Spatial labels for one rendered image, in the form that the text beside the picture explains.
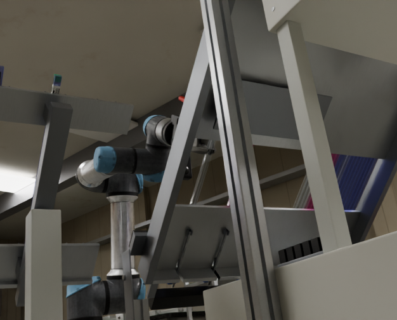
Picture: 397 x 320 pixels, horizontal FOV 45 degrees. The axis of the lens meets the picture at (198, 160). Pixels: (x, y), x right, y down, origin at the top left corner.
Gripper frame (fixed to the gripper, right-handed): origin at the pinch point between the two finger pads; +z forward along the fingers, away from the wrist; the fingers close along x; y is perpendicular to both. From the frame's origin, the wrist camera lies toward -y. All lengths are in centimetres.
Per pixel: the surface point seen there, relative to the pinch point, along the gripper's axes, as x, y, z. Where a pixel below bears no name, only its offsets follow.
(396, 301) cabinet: -10, -7, 65
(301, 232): 37.6, -20.9, -3.8
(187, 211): -1.8, -15.3, -2.3
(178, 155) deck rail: -9.9, -0.7, 4.3
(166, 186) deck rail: -9.9, -8.7, 0.5
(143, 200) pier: 258, -169, -630
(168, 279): -3.7, -33.2, -3.2
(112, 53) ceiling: 81, 41, -343
